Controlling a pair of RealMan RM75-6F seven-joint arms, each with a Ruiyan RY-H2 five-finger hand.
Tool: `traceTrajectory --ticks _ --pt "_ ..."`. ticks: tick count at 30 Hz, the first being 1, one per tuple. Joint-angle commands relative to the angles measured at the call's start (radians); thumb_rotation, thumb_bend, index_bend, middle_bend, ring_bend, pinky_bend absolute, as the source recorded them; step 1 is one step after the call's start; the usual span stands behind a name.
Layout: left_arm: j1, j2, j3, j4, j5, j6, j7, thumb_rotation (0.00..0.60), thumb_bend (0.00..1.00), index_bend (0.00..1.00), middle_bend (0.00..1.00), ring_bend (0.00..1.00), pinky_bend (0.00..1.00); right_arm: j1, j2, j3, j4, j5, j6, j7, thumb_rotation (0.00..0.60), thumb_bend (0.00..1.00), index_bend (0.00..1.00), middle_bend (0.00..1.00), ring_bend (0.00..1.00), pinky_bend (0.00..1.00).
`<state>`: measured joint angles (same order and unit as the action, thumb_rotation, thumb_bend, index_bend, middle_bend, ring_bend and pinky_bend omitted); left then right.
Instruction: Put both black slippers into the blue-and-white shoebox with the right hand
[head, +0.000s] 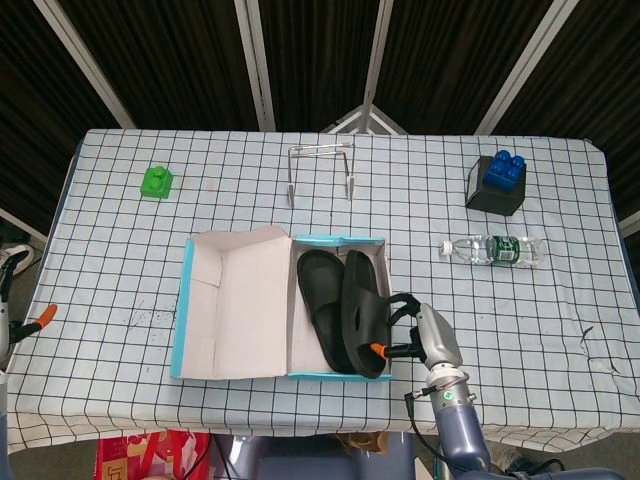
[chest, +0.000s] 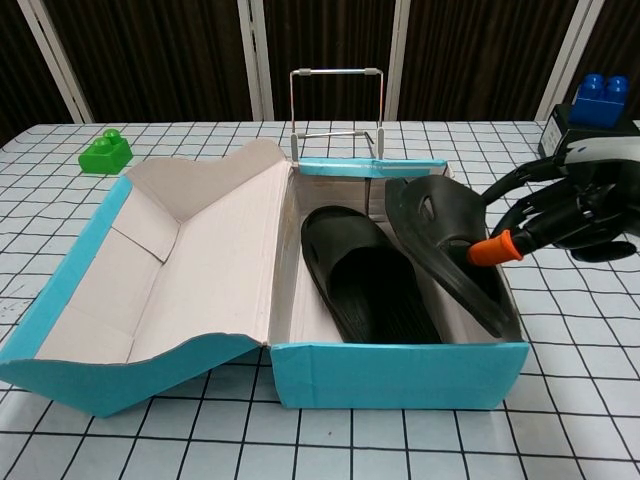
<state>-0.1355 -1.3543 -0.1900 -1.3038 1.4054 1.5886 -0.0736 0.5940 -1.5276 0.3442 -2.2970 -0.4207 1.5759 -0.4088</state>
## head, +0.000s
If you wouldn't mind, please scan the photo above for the red patterned bag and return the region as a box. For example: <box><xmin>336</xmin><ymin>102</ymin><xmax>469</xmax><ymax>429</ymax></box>
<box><xmin>95</xmin><ymin>428</ymin><xmax>214</xmax><ymax>480</ymax></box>

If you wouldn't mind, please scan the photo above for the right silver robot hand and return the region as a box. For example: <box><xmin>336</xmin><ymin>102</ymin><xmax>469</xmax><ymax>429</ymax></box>
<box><xmin>369</xmin><ymin>293</ymin><xmax>465</xmax><ymax>371</ymax></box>

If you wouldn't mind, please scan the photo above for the white triangular metal frame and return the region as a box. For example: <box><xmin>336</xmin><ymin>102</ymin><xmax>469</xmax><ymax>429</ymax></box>
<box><xmin>322</xmin><ymin>104</ymin><xmax>409</xmax><ymax>135</ymax></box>

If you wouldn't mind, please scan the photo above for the light blue cardboard shoe box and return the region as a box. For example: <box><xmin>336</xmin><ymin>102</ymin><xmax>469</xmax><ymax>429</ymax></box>
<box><xmin>171</xmin><ymin>224</ymin><xmax>394</xmax><ymax>384</ymax></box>

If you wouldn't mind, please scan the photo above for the black square holder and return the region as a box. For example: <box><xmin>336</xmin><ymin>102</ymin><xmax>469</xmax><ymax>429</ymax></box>
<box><xmin>464</xmin><ymin>155</ymin><xmax>527</xmax><ymax>217</ymax></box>

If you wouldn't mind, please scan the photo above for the clear plastic water bottle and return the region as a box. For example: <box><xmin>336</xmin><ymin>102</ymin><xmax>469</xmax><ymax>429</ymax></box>
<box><xmin>439</xmin><ymin>234</ymin><xmax>547</xmax><ymax>270</ymax></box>

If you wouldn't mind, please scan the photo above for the white sneaker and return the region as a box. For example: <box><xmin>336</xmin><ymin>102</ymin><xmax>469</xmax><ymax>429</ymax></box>
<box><xmin>0</xmin><ymin>244</ymin><xmax>35</xmax><ymax>274</ymax></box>

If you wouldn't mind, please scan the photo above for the white black checkered tablecloth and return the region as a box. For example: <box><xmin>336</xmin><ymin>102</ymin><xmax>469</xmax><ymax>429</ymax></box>
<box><xmin>0</xmin><ymin>128</ymin><xmax>640</xmax><ymax>454</ymax></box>

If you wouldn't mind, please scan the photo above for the green toy building brick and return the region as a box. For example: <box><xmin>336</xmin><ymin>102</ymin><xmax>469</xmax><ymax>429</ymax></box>
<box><xmin>139</xmin><ymin>165</ymin><xmax>174</xmax><ymax>202</ymax></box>

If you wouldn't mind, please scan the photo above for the black rubber slipper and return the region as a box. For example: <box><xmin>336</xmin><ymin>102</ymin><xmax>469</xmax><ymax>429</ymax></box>
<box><xmin>341</xmin><ymin>249</ymin><xmax>393</xmax><ymax>380</ymax></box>
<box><xmin>296</xmin><ymin>249</ymin><xmax>351</xmax><ymax>375</ymax></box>

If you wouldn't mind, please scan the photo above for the blue toy building brick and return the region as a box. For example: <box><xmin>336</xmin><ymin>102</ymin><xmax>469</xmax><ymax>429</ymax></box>
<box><xmin>482</xmin><ymin>149</ymin><xmax>529</xmax><ymax>192</ymax></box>

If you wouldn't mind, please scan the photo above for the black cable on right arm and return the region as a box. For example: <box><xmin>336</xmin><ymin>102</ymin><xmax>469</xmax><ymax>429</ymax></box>
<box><xmin>403</xmin><ymin>387</ymin><xmax>566</xmax><ymax>480</ymax></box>

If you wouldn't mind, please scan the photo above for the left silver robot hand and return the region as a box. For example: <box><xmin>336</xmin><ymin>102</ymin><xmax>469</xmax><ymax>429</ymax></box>
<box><xmin>0</xmin><ymin>259</ymin><xmax>59</xmax><ymax>370</ymax></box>

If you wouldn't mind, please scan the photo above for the brown paper bag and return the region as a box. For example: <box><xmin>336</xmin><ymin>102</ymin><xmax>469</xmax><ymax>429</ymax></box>
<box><xmin>333</xmin><ymin>430</ymin><xmax>390</xmax><ymax>456</ymax></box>

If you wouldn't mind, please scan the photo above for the black folding screen white frame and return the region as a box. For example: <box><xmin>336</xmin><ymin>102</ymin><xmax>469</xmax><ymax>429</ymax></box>
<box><xmin>0</xmin><ymin>0</ymin><xmax>640</xmax><ymax>251</ymax></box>

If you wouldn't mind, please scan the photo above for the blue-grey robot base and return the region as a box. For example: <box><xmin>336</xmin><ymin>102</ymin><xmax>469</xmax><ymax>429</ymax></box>
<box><xmin>212</xmin><ymin>432</ymin><xmax>416</xmax><ymax>480</ymax></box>

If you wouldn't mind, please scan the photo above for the metal wire stand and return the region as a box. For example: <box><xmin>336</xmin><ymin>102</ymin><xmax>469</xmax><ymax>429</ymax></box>
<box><xmin>287</xmin><ymin>142</ymin><xmax>357</xmax><ymax>207</ymax></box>

